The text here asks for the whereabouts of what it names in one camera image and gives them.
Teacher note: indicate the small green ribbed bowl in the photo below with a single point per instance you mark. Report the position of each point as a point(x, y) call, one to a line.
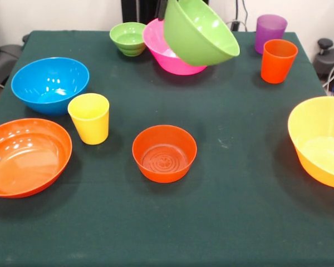
point(128, 37)

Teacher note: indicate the yellow cup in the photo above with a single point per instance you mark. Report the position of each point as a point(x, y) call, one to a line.
point(90, 125)

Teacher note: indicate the black power adapter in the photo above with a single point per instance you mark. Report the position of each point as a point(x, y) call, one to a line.
point(235, 25)

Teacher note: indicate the large green bowl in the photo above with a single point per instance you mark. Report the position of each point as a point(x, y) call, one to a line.
point(189, 41)

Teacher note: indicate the large pink bowl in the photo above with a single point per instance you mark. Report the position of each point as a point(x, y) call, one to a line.
point(156, 41)

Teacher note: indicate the purple cup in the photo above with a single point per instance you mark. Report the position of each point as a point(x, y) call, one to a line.
point(270, 30)

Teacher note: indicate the small black knob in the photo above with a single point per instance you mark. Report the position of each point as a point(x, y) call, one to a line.
point(25, 38)

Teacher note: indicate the black rounded base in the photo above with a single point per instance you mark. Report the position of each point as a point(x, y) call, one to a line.
point(323, 64)

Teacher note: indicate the blue bowl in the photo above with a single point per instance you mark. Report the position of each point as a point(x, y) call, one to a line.
point(50, 83)

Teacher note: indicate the orange cup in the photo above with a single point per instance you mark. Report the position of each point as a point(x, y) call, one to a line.
point(278, 64)

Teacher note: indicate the dark grey chair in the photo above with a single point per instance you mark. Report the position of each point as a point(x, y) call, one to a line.
point(2, 64)

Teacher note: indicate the small orange bowl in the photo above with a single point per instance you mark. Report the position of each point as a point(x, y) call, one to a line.
point(164, 172)

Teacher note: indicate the black clamp knob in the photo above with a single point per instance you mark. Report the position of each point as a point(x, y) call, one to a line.
point(325, 43)

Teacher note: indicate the dark green tablecloth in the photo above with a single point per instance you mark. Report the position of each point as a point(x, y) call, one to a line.
point(156, 222)

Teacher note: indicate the wide shallow orange bowl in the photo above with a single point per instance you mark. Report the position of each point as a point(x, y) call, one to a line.
point(25, 158)

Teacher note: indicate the large yellow-orange bowl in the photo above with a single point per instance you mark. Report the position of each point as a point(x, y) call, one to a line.
point(317, 122)

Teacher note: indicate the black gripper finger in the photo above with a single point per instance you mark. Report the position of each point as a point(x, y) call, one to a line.
point(161, 11)

